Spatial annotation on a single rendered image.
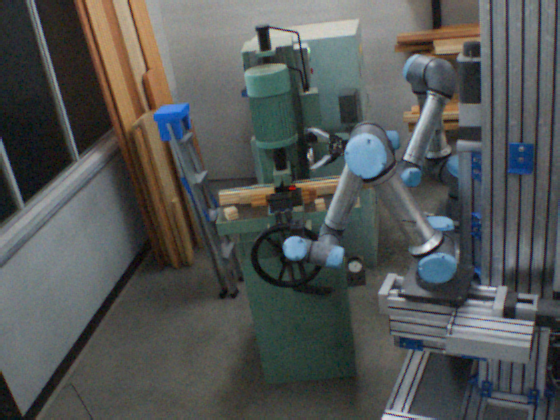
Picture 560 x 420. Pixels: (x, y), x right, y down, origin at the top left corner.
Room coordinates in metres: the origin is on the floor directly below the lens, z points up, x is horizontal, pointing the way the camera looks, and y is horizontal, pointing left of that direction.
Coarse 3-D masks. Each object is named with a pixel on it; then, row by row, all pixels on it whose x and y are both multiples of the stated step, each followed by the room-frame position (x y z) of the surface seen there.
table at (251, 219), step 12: (228, 204) 2.42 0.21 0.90; (240, 204) 2.40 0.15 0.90; (312, 204) 2.29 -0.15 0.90; (360, 204) 2.26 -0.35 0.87; (240, 216) 2.28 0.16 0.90; (252, 216) 2.27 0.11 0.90; (264, 216) 2.25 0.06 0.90; (312, 216) 2.21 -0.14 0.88; (324, 216) 2.21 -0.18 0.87; (360, 216) 2.19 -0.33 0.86; (228, 228) 2.25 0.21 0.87; (240, 228) 2.25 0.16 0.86; (252, 228) 2.24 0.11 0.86; (264, 228) 2.24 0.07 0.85
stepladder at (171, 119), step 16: (160, 112) 3.15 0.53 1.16; (176, 112) 3.10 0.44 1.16; (160, 128) 3.11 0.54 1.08; (176, 128) 3.09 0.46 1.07; (176, 144) 3.08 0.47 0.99; (192, 144) 3.26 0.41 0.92; (176, 160) 3.10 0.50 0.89; (192, 160) 3.26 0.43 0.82; (192, 176) 3.10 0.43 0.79; (192, 192) 3.07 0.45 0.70; (208, 192) 3.22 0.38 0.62; (192, 208) 3.09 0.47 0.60; (208, 208) 3.26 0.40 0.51; (208, 224) 3.07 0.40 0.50; (208, 240) 3.11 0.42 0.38; (224, 240) 3.22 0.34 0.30; (208, 256) 3.08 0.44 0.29; (224, 256) 3.09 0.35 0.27; (224, 272) 3.04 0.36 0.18; (240, 272) 3.23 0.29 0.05; (224, 288) 3.09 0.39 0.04
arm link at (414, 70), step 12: (408, 60) 2.28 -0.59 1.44; (420, 60) 2.23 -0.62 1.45; (408, 72) 2.25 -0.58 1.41; (420, 72) 2.19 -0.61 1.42; (420, 84) 2.21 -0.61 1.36; (420, 96) 2.23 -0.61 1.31; (420, 108) 2.25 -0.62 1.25; (444, 132) 2.25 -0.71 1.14; (432, 144) 2.24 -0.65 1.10; (444, 144) 2.24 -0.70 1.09; (432, 156) 2.23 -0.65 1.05; (444, 156) 2.22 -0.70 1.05; (420, 168) 2.31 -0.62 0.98; (432, 168) 2.24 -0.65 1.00
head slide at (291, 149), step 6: (294, 144) 2.47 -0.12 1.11; (264, 150) 2.48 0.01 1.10; (270, 150) 2.48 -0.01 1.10; (288, 150) 2.47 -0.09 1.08; (294, 150) 2.47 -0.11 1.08; (270, 156) 2.48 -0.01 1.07; (288, 156) 2.47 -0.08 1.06; (294, 156) 2.47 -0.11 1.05; (270, 162) 2.48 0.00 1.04; (294, 162) 2.47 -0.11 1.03; (270, 168) 2.48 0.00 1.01; (270, 174) 2.48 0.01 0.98
